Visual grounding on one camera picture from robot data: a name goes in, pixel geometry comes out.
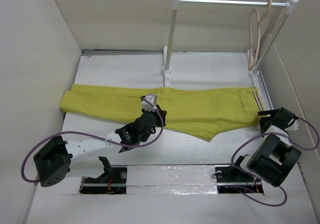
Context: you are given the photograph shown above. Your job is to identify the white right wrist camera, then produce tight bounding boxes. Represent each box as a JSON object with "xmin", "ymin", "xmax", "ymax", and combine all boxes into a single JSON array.
[{"xmin": 287, "ymin": 119, "xmax": 300, "ymax": 131}]

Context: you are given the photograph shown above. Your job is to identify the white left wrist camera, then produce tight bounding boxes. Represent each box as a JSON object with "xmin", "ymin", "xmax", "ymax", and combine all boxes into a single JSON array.
[{"xmin": 140, "ymin": 94, "xmax": 158, "ymax": 111}]

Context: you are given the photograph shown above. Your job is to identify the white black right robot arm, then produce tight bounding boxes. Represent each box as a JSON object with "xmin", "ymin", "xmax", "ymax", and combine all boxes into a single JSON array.
[{"xmin": 231, "ymin": 107, "xmax": 302, "ymax": 187}]

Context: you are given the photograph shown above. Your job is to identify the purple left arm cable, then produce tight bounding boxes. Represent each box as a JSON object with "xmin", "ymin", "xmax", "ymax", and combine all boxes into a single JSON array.
[{"xmin": 21, "ymin": 96, "xmax": 166, "ymax": 184}]

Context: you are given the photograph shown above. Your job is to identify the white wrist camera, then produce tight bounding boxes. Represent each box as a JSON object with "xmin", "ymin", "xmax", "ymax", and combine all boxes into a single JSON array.
[
  {"xmin": 140, "ymin": 94, "xmax": 158, "ymax": 111},
  {"xmin": 287, "ymin": 119, "xmax": 300, "ymax": 131}
]

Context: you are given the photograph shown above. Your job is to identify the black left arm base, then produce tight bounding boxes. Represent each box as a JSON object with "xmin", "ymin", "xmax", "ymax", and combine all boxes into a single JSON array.
[{"xmin": 79, "ymin": 157, "xmax": 128, "ymax": 195}]

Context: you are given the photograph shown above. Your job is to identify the beige wooden hanger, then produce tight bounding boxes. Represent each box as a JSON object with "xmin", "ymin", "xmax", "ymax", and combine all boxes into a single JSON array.
[{"xmin": 247, "ymin": 0, "xmax": 273, "ymax": 71}]

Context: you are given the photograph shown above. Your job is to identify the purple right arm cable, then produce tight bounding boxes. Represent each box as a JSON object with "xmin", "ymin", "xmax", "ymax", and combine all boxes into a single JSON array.
[{"xmin": 229, "ymin": 118, "xmax": 320, "ymax": 207}]

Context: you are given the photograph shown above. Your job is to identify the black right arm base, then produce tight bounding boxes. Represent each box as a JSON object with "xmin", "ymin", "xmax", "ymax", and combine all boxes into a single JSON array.
[{"xmin": 211, "ymin": 165, "xmax": 264, "ymax": 194}]

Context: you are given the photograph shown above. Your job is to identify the yellow trousers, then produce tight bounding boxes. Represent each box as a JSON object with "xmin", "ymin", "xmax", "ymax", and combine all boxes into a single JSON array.
[{"xmin": 59, "ymin": 84, "xmax": 264, "ymax": 140}]

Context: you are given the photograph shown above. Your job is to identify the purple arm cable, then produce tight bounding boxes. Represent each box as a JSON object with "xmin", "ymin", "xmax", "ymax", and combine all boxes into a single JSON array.
[
  {"xmin": 21, "ymin": 96, "xmax": 166, "ymax": 184},
  {"xmin": 229, "ymin": 118, "xmax": 320, "ymax": 207}
]

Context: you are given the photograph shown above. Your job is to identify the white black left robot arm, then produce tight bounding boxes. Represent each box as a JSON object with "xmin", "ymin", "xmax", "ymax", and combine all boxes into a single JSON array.
[{"xmin": 33, "ymin": 105, "xmax": 167, "ymax": 187}]

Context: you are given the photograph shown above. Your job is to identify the white clothes rack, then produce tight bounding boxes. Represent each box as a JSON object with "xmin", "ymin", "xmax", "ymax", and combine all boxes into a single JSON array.
[{"xmin": 161, "ymin": 0, "xmax": 299, "ymax": 87}]

